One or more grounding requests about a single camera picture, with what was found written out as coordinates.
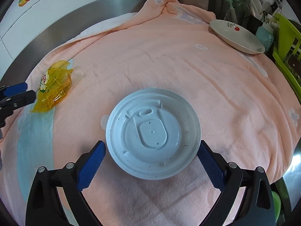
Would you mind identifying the yellow plastic wrapper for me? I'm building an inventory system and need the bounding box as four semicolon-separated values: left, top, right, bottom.
31;60;74;113

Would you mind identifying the pink towel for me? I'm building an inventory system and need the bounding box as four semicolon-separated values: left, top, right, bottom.
1;0;300;225

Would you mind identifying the lime green dish rack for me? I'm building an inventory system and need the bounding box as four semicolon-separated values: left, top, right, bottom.
272;13;300;99

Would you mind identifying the white floral plate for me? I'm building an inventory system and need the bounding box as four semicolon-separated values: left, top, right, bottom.
210;19;265;55

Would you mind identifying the white plastic lid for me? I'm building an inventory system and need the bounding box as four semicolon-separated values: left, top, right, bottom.
105;88;201;180

